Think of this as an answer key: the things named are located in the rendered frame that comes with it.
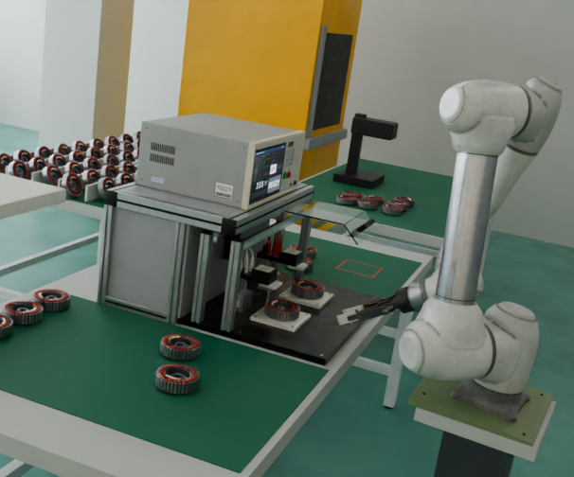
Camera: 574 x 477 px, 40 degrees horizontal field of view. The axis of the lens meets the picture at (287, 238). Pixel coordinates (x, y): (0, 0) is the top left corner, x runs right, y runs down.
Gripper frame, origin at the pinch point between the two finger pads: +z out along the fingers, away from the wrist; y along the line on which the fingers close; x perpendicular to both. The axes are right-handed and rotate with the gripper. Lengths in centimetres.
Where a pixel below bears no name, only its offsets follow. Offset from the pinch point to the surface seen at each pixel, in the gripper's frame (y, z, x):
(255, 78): 347, 146, 124
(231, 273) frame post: -19.7, 22.8, 25.3
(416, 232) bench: 158, 15, -2
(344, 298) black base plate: 33.0, 13.1, -0.8
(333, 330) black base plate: 2.1, 7.8, -3.9
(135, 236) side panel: -21, 49, 45
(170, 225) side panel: -21, 36, 45
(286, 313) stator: -4.0, 18.2, 6.6
